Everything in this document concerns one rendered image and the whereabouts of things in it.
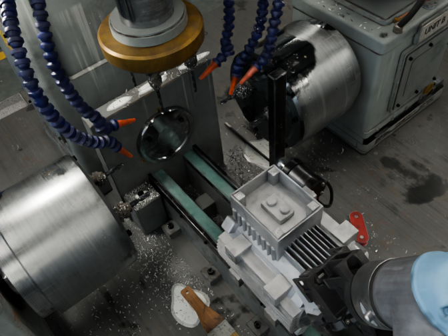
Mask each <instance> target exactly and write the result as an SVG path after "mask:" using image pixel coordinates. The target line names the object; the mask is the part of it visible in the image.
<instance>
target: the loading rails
mask: <svg viewBox="0 0 448 336"><path fill-rule="evenodd" d="M192 148H193V149H192V150H190V151H188V152H187V153H185V154H184V155H183V160H184V163H185V168H186V172H187V176H188V180H189V184H190V185H191V186H192V187H193V188H195V190H196V191H197V192H198V193H199V194H200V195H201V196H200V197H198V198H196V199H195V200H194V201H193V200H192V198H190V196H188V194H186V192H184V190H182V188H180V186H178V184H176V182H175V181H174V180H173V179H172V178H171V177H170V176H169V175H168V174H167V173H166V172H165V171H164V170H163V169H160V170H159V171H158V172H156V173H154V174H152V173H149V174H147V176H148V178H149V182H150V184H151V185H152V186H153V187H154V189H155V190H156V191H157V192H158V193H159V194H160V195H161V198H162V201H163V204H164V207H165V210H166V213H167V216H168V217H169V218H170V220H168V221H167V222H166V223H164V224H163V225H162V226H161V227H162V230H163V231H164V232H165V233H166V235H167V236H168V237H169V238H170V239H173V238H174V237H176V236H177V235H178V234H180V233H181V232H182V233H183V234H184V235H185V236H186V238H188V240H190V242H191V243H192V244H193V245H194V246H195V247H196V248H197V250H198V251H199V252H200V253H201V254H202V256H204V258H206V260H207V261H208V262H209V264H208V265H207V266H206V267H204V268H203V269H202V270H200V272H201V275H202V276H203V278H204V279H205V280H206V281H207V282H208V284H210V286H212V285H213V284H215V283H216V282H218V280H220V279H221V278H224V280H225V281H226V282H227V283H228V284H229V286H230V287H231V288H232V289H233V290H234V291H235V292H236V294H238V296H240V298H241V299H242V300H243V301H244V302H245V304H246V305H247V306H248V307H249V308H250V309H251V310H252V312H254V314H256V316H254V317H253V318H252V319H251V320H250V321H248V322H247V323H246V328H248V330H249V331H250V332H251V333H252V335H253V336H265V335H266V334H267V333H268V332H269V331H270V332H272V334H273V335H274V336H363V333H362V330H361V328H360V325H357V324H355V323H354V324H352V326H350V327H349V328H348V329H346V330H343V331H333V330H330V332H328V333H327V332H318V331H316V330H315V329H314V328H313V326H311V325H310V326H308V328H307V329H306V330H305V332H304V333H302V334H300V335H296V334H294V333H293V334H291V333H290V332H289V331H288V330H287V329H286V328H285V327H284V325H283V324H282V323H280V324H278V326H276V327H274V326H273V325H272V324H271V322H270V321H269V320H268V319H267V318H266V317H265V316H264V308H266V306H265V305H264V304H263V303H262V302H261V301H260V300H259V298H258V297H257V296H256V295H255V294H254V293H253V292H252V290H250V288H248V286H246V284H245V283H244V284H243V285H242V286H240V287H239V286H238V285H237V284H236V283H235V282H234V281H233V280H232V278H230V276H229V269H230V268H231V267H230V266H229V265H228V264H227V262H226V261H225V260H224V259H223V258H222V257H221V256H220V254H219V253H218V250H217V249H218V248H217V243H218V241H217V240H218V239H219V238H218V236H220V235H221V234H222V233H223V231H222V230H221V229H220V228H219V227H218V226H217V225H216V224H215V223H214V222H213V221H212V220H211V219H210V218H209V217H210V216H211V215H212V214H214V213H215V212H216V211H217V212H218V213H219V214H220V216H222V218H224V219H225V218H226V217H227V216H228V215H233V211H232V208H231V200H230V194H232V193H233V192H234V191H236V190H237V189H238V188H240V187H241V186H240V185H239V184H238V183H237V182H236V181H235V180H234V179H233V178H232V177H230V176H229V175H228V174H227V173H226V172H225V171H224V170H223V169H222V168H220V166H218V164H216V162H214V161H213V160H212V159H211V158H210V157H209V156H208V155H207V154H206V153H205V152H203V151H202V150H201V149H200V148H199V147H198V146H197V145H196V144H194V145H192Z"/></svg>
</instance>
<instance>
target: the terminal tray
mask: <svg viewBox="0 0 448 336"><path fill-rule="evenodd" d="M272 169H274V170H276V172H275V173H272V172H271V170H272ZM238 193H241V194H242V196H241V197H238V196H237V194H238ZM230 200H231V208H232V211H233V217H234V219H236V220H238V223H239V227H241V226H243V231H247V234H248V236H251V235H252V240H253V241H255V240H257V245H258V246H260V245H261V246H262V250H263V251H264V250H266V251H267V255H271V258H272V260H273V261H274V260H276V261H279V260H280V258H282V256H283V250H286V251H287V246H290V247H291V244H292V242H294V243H295V240H296V238H298V240H299V237H300V235H302V236H303V234H304V232H306V234H307V231H308V229H309V230H310V231H311V228H312V227H313V228H315V225H317V226H318V227H319V228H320V226H321V220H322V215H323V206H322V204H320V203H319V202H318V201H317V200H316V199H314V198H313V197H312V196H311V195H310V194H308V192H306V191H305V190H304V189H303V188H302V187H300V186H299V185H298V184H297V183H296V182H294V180H292V179H291V178H290V177H289V176H288V175H286V174H285V173H284V172H282V170H280V168H278V167H277V166H276V165H275V164H273V165H272V166H270V167H269V168H267V169H266V170H264V171H263V172H262V173H260V174H258V175H257V176H256V177H254V178H253V179H252V180H250V181H249V182H247V183H246V184H244V185H243V186H242V187H240V188H238V189H237V190H236V191H234V192H233V193H232V194H230ZM312 203H314V204H316V207H315V208H312V207H311V204H312ZM276 230H280V231H281V234H280V235H277V234H276V233H275V232H276Z"/></svg>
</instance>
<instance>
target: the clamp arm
mask: <svg viewBox="0 0 448 336"><path fill-rule="evenodd" d="M267 84H268V116H269V138H268V142H269V166H272V165H273V164H275V165H276V166H278V168H279V167H280V164H281V163H282V162H283V161H282V160H281V159H283V160H284V161H286V160H285V122H286V89H287V72H286V71H284V70H283V69H282V68H278V69H276V70H274V71H273V72H271V73H270V74H268V76H267ZM278 162H279V163H280V164H278Z"/></svg>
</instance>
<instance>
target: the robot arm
mask: <svg viewBox="0 0 448 336"><path fill-rule="evenodd" d="M335 251H338V252H335ZM328 252H329V253H330V255H331V256H328V258H327V259H326V260H324V262H323V264H320V265H318V266H316V267H314V268H310V269H309V268H307V269H306V270H305V271H304V272H303V273H302V274H300V276H299V278H293V279H292V280H293V282H294V284H293V286H294V289H295V290H296V292H297V294H298V296H299V297H300V299H301V300H302V302H303V304H304V306H305V312H306V314H307V316H308V318H309V319H310V320H311V322H310V324H311V325H312V326H313V328H314V329H315V330H316V331H318V332H327V333H328V332H330V330H333V331H343V330H346V329H348V328H349V327H350V326H352V324H354V323H355V324H357V325H360V328H361V330H362V333H363V336H448V252H442V251H430V252H427V253H424V254H422V255H414V256H409V257H400V258H398V257H397V258H390V259H380V260H376V261H370V260H368V258H367V257H366V255H365V254H364V252H363V251H362V250H361V249H356V250H352V251H350V249H349V248H348V246H346V245H345V246H341V247H335V248H332V249H328ZM300 281H302V282H303V284H301V283H300Z"/></svg>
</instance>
